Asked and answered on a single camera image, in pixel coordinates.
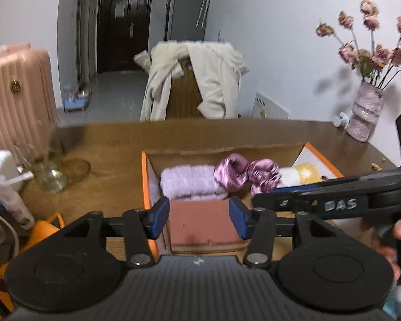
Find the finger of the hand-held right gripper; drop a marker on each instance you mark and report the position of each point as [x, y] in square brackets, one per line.
[354, 178]
[287, 202]

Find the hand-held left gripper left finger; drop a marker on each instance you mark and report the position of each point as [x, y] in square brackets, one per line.
[160, 215]

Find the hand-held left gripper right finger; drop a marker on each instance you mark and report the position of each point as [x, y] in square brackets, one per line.
[239, 219]

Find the yellow and white plush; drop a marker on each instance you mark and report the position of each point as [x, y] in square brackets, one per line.
[304, 172]

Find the brown sponge block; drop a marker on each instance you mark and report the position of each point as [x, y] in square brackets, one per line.
[204, 222]

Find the red cardboard box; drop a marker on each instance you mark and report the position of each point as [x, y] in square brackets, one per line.
[153, 174]

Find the lilac fluffy towel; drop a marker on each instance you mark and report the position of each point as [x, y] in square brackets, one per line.
[190, 182]

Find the mauve satin scrunchie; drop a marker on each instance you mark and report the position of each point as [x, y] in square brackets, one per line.
[234, 172]

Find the small wrapped candy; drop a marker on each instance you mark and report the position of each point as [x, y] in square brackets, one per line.
[375, 167]

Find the small white jar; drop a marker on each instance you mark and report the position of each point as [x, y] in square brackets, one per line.
[341, 119]

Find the lilac textured vase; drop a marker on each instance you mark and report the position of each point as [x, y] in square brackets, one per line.
[366, 113]

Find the white desk calendar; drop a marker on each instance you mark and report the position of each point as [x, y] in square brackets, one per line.
[270, 107]

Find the clear glass cup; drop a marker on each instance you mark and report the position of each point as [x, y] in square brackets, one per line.
[50, 180]

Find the wooden chair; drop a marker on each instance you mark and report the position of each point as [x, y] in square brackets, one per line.
[183, 97]

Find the dried pink rose bouquet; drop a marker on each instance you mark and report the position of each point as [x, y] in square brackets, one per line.
[381, 57]

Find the cream coat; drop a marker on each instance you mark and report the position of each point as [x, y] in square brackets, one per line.
[217, 80]

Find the small blue footstool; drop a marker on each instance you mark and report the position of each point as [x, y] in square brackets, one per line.
[75, 103]

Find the white plastic stick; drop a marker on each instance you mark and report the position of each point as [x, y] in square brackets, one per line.
[20, 179]

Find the small white spray bottle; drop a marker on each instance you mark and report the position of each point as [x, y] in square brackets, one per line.
[15, 204]

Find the dark entrance door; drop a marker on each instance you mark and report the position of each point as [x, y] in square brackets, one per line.
[120, 43]

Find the pink ribbed suitcase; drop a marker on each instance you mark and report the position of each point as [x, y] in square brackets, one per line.
[16, 107]

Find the grey interior door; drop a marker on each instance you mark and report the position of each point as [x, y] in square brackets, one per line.
[85, 33]

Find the grey refrigerator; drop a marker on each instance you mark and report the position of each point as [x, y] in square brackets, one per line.
[187, 20]

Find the paper notice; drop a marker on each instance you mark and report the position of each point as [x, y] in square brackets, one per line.
[120, 9]

